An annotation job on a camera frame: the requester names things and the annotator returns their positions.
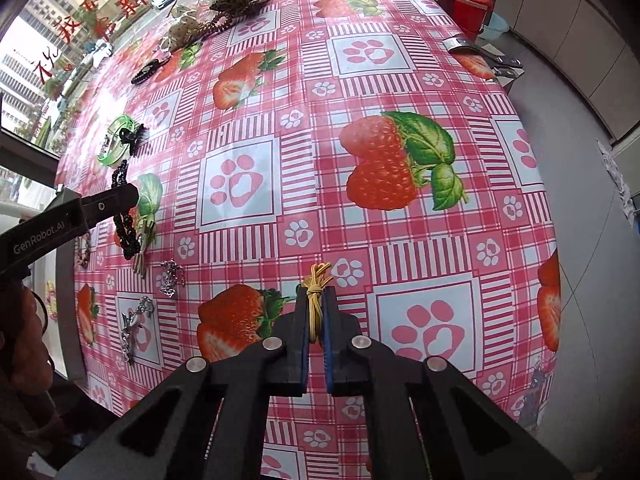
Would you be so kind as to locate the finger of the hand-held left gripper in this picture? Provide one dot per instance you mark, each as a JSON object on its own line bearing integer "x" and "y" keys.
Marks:
{"x": 110, "y": 202}

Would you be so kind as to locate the white fabric scrunchie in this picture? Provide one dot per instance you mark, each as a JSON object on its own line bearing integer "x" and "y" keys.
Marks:
{"x": 182, "y": 30}

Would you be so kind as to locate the white paper scrap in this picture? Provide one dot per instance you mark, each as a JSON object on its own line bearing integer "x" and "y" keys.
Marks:
{"x": 612, "y": 165}

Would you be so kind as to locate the strawberry print pink tablecloth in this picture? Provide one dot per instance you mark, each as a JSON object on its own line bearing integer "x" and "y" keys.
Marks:
{"x": 320, "y": 110}

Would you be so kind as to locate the black beaded hair clip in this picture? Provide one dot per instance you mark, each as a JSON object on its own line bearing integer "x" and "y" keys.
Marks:
{"x": 127, "y": 240}

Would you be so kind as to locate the light blue basin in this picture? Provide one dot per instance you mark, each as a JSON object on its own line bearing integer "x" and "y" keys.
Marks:
{"x": 496, "y": 27}

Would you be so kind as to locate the beige looped hair clip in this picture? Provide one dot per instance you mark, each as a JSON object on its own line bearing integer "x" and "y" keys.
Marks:
{"x": 142, "y": 255}

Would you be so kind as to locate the black claw hair clip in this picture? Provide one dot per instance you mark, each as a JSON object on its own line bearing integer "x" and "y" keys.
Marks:
{"x": 135, "y": 137}

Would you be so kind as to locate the silver star hair clip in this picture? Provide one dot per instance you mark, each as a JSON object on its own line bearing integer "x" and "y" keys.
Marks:
{"x": 132, "y": 330}

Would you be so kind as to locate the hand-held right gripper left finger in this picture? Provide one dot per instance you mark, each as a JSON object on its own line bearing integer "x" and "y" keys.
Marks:
{"x": 303, "y": 360}

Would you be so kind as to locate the small silver rhinestone clip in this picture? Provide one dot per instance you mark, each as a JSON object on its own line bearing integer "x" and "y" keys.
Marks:
{"x": 170, "y": 280}

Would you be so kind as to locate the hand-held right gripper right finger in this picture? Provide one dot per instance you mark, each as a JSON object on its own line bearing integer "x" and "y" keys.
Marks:
{"x": 328, "y": 360}

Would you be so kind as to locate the grey cabinet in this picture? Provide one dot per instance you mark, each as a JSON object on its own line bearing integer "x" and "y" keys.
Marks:
{"x": 575, "y": 35}

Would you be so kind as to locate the black washing machine door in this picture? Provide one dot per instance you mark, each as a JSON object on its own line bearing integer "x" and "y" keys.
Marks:
{"x": 25, "y": 355}

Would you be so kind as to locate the silver metal blade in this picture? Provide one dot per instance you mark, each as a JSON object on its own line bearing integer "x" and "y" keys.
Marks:
{"x": 462, "y": 44}

